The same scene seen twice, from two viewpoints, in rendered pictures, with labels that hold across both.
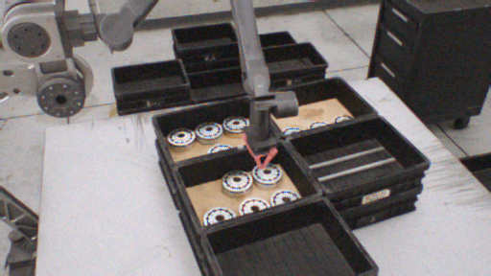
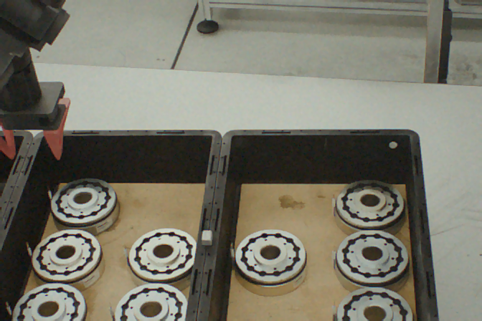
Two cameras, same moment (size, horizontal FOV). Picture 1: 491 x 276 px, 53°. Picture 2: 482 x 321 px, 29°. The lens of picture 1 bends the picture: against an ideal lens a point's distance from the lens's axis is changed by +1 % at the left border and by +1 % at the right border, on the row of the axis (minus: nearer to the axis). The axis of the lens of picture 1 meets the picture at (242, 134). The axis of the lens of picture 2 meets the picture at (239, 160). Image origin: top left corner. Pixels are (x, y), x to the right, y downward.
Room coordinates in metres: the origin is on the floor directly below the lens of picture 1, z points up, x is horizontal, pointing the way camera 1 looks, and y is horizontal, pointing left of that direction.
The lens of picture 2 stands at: (1.77, -0.74, 1.84)
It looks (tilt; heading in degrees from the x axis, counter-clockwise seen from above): 41 degrees down; 119
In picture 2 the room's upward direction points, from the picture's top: 5 degrees counter-clockwise
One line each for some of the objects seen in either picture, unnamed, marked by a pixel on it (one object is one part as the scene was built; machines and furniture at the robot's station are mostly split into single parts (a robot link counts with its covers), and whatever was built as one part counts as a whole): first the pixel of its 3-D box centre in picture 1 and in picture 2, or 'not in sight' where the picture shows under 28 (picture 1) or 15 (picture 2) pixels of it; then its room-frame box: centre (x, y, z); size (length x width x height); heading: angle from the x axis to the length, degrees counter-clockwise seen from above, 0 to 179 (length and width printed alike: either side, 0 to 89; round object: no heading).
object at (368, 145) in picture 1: (353, 164); not in sight; (1.29, -0.38, 0.87); 0.40 x 0.30 x 0.11; 111
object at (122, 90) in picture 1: (153, 109); not in sight; (2.34, 0.51, 0.37); 0.40 x 0.30 x 0.45; 105
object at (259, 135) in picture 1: (259, 129); (15, 85); (1.08, -0.05, 1.17); 0.10 x 0.07 x 0.07; 20
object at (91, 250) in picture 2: (254, 210); (66, 255); (1.08, -0.04, 0.86); 0.10 x 0.10 x 0.01
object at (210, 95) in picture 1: (222, 106); not in sight; (2.45, 0.12, 0.31); 0.40 x 0.30 x 0.34; 105
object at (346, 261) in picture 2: (209, 130); (372, 256); (1.49, 0.13, 0.86); 0.10 x 0.10 x 0.01
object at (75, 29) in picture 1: (78, 28); not in sight; (1.12, 0.40, 1.45); 0.09 x 0.08 x 0.12; 15
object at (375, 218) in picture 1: (349, 187); not in sight; (1.29, -0.38, 0.76); 0.40 x 0.30 x 0.12; 111
